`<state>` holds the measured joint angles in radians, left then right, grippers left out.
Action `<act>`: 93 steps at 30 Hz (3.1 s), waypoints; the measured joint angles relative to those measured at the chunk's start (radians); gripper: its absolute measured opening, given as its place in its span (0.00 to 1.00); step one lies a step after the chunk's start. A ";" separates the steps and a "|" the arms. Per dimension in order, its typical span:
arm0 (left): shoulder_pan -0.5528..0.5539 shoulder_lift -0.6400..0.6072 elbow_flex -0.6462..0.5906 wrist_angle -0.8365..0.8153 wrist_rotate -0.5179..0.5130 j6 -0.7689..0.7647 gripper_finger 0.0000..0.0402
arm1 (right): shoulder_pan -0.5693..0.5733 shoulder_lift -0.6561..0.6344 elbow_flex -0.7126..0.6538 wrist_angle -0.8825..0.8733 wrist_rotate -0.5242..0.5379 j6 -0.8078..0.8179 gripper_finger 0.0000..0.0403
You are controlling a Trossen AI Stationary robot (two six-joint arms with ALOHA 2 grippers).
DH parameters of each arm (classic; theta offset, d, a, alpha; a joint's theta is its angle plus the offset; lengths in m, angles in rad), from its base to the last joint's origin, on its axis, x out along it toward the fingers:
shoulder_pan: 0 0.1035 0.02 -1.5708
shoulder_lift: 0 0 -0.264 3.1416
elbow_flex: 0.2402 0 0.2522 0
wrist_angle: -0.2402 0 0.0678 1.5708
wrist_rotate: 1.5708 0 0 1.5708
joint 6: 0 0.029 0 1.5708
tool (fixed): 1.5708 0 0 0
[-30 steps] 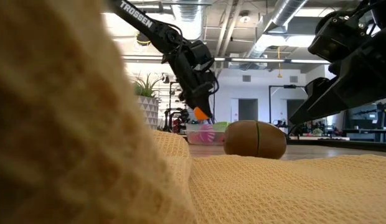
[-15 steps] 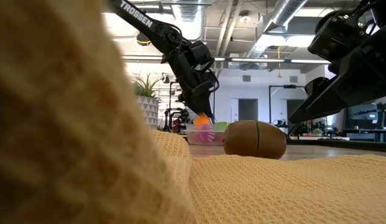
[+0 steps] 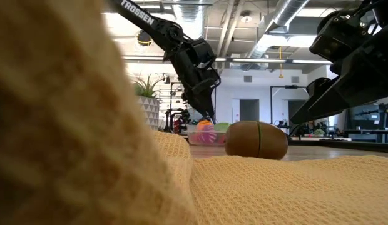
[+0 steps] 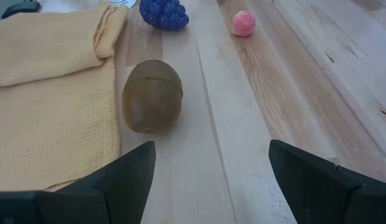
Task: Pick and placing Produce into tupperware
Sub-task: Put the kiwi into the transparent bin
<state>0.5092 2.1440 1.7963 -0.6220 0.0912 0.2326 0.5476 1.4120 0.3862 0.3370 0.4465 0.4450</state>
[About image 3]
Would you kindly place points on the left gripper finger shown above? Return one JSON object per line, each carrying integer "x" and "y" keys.
{"x": 205, "y": 104}

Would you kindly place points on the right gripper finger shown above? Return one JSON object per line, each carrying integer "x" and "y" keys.
{"x": 363, "y": 81}
{"x": 319, "y": 87}

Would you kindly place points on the orange toy fruit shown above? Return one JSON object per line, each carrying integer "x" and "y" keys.
{"x": 203, "y": 126}

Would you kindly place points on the magenta striped toy onion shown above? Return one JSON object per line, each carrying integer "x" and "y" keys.
{"x": 206, "y": 137}

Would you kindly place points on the black background robot arm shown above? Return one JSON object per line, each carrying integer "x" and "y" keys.
{"x": 178, "y": 122}

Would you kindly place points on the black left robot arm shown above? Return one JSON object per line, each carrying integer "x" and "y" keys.
{"x": 140, "y": 15}

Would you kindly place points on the clear plastic tupperware container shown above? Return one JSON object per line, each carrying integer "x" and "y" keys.
{"x": 191, "y": 132}

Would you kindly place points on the black background screen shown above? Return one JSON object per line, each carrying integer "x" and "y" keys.
{"x": 366, "y": 117}

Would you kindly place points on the grey background door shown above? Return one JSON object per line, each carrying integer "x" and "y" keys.
{"x": 249, "y": 109}

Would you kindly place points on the brown toy kiwi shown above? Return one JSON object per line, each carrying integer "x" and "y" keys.
{"x": 244, "y": 140}

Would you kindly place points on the succulent in white patterned pot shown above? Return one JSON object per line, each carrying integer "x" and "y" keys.
{"x": 148, "y": 109}

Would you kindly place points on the crossbar with strip lights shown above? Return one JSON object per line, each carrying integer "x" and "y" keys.
{"x": 259, "y": 60}

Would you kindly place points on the black round ceiling fixture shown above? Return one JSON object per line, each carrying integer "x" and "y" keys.
{"x": 143, "y": 38}

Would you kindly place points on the yellow waffle-weave cloth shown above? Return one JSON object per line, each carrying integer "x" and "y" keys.
{"x": 291, "y": 190}
{"x": 72, "y": 125}

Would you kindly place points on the black background station frame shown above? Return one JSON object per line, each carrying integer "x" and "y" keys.
{"x": 175, "y": 83}
{"x": 281, "y": 86}

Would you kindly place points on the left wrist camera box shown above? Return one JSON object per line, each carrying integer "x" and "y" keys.
{"x": 204, "y": 53}

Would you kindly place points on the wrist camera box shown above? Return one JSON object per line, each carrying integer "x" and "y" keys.
{"x": 338, "y": 37}
{"x": 204, "y": 53}

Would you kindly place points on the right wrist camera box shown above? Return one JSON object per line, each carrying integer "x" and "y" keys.
{"x": 338, "y": 37}

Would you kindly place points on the silver spiral ventilation duct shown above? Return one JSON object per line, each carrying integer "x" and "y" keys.
{"x": 197, "y": 15}
{"x": 284, "y": 12}

